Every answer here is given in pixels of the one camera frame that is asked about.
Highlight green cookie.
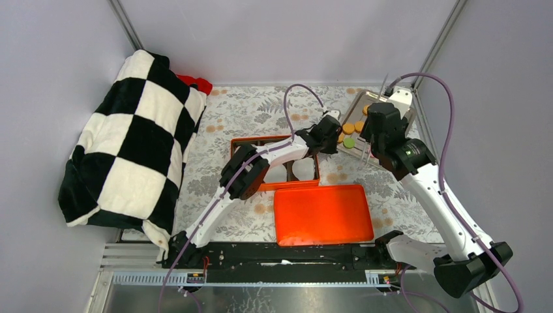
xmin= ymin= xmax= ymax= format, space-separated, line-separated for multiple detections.
xmin=342 ymin=138 xmax=355 ymax=149

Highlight stainless steel tray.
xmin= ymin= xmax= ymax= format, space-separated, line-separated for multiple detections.
xmin=337 ymin=89 xmax=388 ymax=167

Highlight orange cookie tin box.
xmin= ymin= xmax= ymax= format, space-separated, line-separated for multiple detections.
xmin=230 ymin=135 xmax=320 ymax=192

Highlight steel tongs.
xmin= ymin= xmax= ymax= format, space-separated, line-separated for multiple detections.
xmin=361 ymin=74 xmax=389 ymax=166

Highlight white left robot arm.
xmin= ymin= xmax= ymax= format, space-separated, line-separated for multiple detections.
xmin=172 ymin=110 xmax=342 ymax=268

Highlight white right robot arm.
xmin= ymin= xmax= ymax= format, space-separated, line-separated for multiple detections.
xmin=361 ymin=102 xmax=513 ymax=298

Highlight white paper cup liner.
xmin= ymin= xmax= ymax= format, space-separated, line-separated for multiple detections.
xmin=263 ymin=164 xmax=288 ymax=184
xmin=292 ymin=158 xmax=316 ymax=181

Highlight orange tin lid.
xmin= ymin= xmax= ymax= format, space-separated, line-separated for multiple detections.
xmin=273 ymin=185 xmax=374 ymax=246

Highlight floral patterned tablecloth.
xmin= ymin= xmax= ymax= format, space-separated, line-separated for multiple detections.
xmin=173 ymin=86 xmax=442 ymax=243

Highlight red cloth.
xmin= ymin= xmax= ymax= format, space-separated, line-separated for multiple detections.
xmin=177 ymin=75 xmax=213 ymax=96

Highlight black white checkered blanket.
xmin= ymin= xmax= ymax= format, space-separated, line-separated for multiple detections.
xmin=58 ymin=50 xmax=208 ymax=261

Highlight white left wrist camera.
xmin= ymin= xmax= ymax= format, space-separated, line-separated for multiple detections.
xmin=323 ymin=110 xmax=341 ymax=121

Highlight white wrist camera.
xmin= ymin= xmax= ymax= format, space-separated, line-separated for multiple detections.
xmin=323 ymin=110 xmax=341 ymax=121
xmin=385 ymin=86 xmax=413 ymax=117

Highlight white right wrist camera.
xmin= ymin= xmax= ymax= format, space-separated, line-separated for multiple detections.
xmin=385 ymin=86 xmax=413 ymax=117

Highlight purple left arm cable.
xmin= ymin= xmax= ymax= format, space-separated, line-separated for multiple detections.
xmin=157 ymin=83 xmax=325 ymax=313

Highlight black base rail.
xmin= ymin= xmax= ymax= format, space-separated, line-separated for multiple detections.
xmin=161 ymin=241 xmax=403 ymax=284

